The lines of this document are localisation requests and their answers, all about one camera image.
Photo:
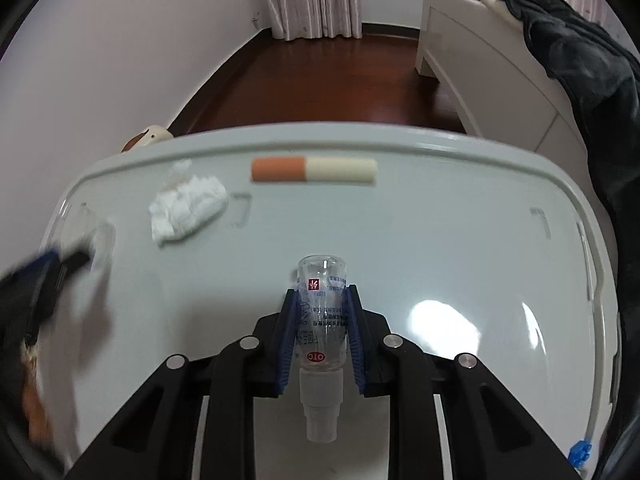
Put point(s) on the crumpled white tissue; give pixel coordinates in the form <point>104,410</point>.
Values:
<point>187,205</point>

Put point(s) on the orange and cream foam stick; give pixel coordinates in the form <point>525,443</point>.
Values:
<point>315,170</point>

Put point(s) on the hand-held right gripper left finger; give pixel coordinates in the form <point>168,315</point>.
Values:
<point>287,345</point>

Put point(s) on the clear small bottle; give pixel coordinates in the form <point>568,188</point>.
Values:
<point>320,320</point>

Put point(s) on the person's left hand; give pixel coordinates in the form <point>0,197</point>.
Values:
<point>37,405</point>

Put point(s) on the white bed frame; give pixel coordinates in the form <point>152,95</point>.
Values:
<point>475,60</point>

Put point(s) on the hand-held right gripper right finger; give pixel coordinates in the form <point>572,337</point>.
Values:
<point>355,345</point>

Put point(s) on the brown and cream plush toy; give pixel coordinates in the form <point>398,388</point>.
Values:
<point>150,137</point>

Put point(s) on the cream cloth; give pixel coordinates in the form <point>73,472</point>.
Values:
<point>497,0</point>

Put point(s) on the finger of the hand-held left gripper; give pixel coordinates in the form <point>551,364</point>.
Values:
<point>65,262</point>

